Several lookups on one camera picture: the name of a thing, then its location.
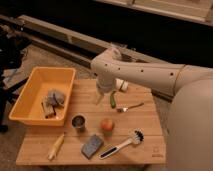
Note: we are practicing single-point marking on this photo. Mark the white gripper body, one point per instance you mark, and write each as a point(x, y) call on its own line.
point(103, 86)

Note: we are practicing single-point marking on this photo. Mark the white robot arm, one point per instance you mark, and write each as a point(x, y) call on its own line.
point(190, 122)

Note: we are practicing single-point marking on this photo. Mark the red apple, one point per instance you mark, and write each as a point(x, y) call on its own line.
point(107, 124)

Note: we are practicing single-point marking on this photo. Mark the metal cup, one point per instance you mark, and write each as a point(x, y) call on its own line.
point(78, 122)

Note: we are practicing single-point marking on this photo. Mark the wooden table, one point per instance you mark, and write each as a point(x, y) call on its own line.
point(38, 140)

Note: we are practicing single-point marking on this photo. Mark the wooden block in bin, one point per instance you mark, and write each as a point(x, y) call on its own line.
point(48, 109)

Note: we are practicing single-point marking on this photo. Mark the blue grey sponge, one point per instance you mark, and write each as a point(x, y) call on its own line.
point(92, 146)

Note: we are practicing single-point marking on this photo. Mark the white dish brush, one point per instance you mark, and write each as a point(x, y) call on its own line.
point(136, 138)

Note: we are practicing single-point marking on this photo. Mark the yellow plastic bin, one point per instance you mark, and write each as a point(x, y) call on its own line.
point(28, 107)

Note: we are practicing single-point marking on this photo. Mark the black tripod stand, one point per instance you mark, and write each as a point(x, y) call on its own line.
point(11, 56)

